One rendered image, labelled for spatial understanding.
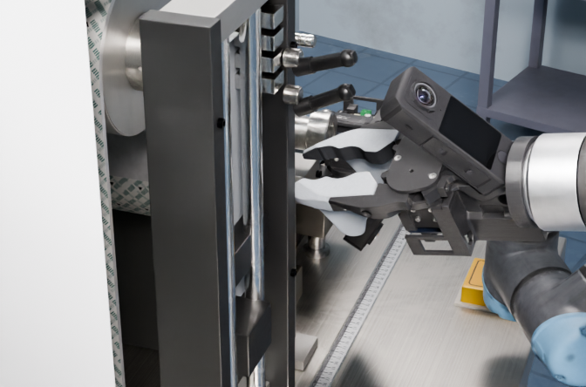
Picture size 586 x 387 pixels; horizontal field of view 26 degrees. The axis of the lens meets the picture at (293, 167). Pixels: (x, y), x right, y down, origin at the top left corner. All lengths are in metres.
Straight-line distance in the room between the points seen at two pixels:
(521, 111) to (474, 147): 2.82
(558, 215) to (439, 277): 0.60
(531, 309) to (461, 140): 0.34
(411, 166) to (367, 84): 3.27
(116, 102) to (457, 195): 0.28
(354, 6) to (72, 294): 3.58
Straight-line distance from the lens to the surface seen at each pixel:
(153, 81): 0.83
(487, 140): 0.99
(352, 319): 1.47
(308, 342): 1.41
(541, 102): 3.87
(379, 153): 1.05
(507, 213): 1.02
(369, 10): 4.54
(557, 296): 1.26
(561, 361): 1.23
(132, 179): 1.19
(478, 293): 1.49
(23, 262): 1.06
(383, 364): 1.40
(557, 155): 0.96
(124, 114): 1.03
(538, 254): 1.33
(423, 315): 1.48
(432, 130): 0.96
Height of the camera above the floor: 1.73
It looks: 28 degrees down
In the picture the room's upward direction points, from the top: straight up
